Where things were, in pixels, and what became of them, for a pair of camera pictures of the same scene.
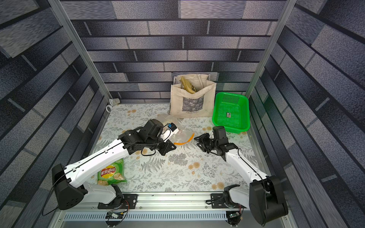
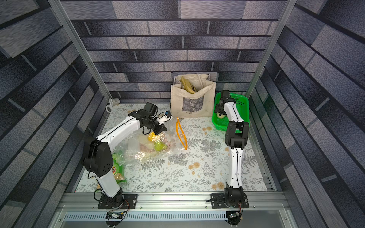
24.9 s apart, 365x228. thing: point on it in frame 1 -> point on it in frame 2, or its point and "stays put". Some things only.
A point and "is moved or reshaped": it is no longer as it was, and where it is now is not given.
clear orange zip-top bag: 184,136 is moved or reshaped
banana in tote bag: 187,85 stays put
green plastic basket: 232,111 stays put
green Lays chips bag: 112,174 stays put
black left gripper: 168,147 -> 161,128
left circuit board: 114,215 stays put
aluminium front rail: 160,210 stays put
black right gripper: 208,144 -> 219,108
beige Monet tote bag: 193,95 stays put
